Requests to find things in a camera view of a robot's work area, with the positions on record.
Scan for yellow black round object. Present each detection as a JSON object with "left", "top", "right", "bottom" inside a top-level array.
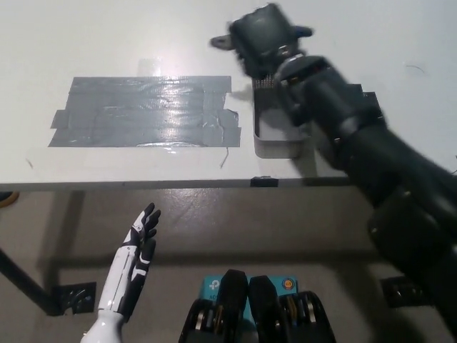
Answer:
[{"left": 0, "top": 192, "right": 19, "bottom": 209}]

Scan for grey duct tape patch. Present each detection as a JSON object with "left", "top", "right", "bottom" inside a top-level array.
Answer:
[{"left": 47, "top": 74, "right": 243, "bottom": 149}]

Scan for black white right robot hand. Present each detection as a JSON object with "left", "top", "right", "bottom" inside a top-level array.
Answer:
[{"left": 228, "top": 3, "right": 304, "bottom": 79}]

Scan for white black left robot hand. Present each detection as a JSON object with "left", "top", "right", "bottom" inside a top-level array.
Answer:
[{"left": 96, "top": 202, "right": 162, "bottom": 317}]

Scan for teal cardboard box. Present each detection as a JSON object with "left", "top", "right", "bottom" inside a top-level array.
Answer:
[{"left": 201, "top": 274, "right": 299, "bottom": 324}]

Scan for black diagonal table brace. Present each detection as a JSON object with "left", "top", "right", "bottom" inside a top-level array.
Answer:
[{"left": 0, "top": 246, "right": 61, "bottom": 317}]

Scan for grey plastic perforated container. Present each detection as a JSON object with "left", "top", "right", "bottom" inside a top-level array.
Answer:
[{"left": 252, "top": 75, "right": 311, "bottom": 159}]

